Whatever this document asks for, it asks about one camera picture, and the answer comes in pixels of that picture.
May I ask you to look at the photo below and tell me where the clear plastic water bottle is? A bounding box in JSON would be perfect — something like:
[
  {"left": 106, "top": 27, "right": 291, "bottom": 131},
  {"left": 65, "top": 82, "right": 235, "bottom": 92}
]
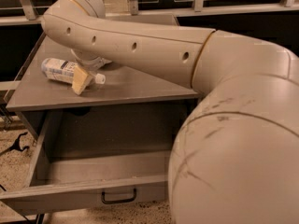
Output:
[{"left": 41, "top": 58, "right": 106, "bottom": 84}]

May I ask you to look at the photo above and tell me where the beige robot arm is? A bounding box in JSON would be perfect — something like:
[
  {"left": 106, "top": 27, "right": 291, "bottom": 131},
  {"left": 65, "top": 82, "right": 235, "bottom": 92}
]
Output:
[{"left": 42, "top": 0, "right": 299, "bottom": 224}]

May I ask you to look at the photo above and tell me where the black drawer handle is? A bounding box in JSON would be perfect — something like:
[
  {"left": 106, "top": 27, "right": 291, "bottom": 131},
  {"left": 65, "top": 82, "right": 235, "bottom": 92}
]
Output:
[{"left": 101, "top": 188, "right": 137, "bottom": 204}]

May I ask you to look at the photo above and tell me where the metal window railing frame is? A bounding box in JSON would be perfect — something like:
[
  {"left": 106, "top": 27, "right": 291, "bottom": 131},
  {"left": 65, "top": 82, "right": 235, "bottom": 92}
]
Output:
[{"left": 0, "top": 0, "right": 299, "bottom": 107}]

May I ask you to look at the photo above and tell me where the open grey top drawer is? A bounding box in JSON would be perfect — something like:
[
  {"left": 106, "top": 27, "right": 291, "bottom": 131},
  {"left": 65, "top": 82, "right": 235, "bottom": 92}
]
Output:
[{"left": 1, "top": 101, "right": 190, "bottom": 216}]

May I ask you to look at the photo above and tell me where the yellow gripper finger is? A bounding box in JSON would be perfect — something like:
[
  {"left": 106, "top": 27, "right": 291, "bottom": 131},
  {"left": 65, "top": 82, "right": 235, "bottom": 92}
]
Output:
[{"left": 72, "top": 65, "right": 93, "bottom": 95}]

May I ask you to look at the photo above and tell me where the grey metal cabinet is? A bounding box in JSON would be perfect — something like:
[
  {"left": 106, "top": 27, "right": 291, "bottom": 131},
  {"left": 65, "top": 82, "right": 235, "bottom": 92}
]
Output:
[{"left": 5, "top": 14, "right": 200, "bottom": 141}]

